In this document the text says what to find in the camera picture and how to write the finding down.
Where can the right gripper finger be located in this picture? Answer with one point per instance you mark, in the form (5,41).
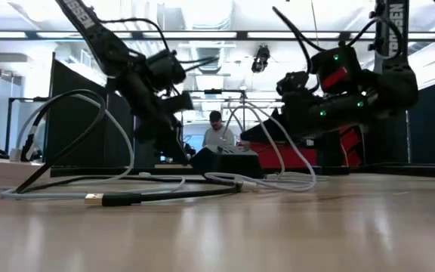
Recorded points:
(270,136)
(274,122)

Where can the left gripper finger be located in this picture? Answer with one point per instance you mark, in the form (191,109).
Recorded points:
(172,140)
(151,138)

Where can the black tower power strip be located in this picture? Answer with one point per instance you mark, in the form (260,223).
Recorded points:
(327,155)

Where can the black USB charger box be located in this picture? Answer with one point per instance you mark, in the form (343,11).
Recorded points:
(225,166)

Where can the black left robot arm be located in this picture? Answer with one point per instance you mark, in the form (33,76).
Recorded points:
(96,34)

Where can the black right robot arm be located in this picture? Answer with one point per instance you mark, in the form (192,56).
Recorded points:
(391,38)

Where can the light wood desk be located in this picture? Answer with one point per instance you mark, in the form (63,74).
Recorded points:
(161,166)

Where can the red storage bin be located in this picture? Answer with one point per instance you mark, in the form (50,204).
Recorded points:
(293,155)

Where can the person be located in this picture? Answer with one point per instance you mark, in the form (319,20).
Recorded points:
(216,136)

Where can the red bin rack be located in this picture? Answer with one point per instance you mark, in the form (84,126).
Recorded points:
(349,143)

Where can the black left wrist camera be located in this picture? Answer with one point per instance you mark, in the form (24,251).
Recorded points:
(179,102)

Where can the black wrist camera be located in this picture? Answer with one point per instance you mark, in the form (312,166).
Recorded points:
(179,102)
(293,83)

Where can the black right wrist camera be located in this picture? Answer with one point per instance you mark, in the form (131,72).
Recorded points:
(293,83)

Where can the black background rig frame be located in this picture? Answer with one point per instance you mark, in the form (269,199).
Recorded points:
(213,91)
(13,100)

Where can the black table frame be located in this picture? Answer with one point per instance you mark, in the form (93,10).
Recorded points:
(391,170)

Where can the black overhead frame beam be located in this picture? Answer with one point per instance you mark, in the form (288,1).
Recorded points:
(32,36)

